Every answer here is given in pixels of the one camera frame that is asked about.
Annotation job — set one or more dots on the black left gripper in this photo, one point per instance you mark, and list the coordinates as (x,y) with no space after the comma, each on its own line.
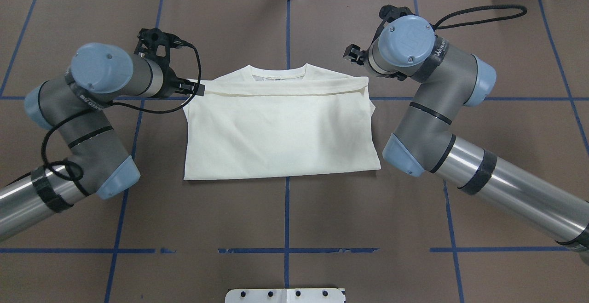
(171,80)

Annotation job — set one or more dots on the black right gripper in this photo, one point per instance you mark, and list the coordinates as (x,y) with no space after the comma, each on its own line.
(353,54)

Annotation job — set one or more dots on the cream long-sleeve cat shirt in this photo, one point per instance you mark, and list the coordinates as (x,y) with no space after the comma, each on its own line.
(257,123)

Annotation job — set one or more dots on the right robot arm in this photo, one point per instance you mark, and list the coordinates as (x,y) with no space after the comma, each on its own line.
(406,46)

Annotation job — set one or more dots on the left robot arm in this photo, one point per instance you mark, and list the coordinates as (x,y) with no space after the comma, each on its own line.
(81,153)

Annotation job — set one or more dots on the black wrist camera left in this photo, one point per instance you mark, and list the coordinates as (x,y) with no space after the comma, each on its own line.
(149,41)

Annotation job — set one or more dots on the white camera stand pillar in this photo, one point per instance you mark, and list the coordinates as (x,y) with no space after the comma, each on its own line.
(286,295)

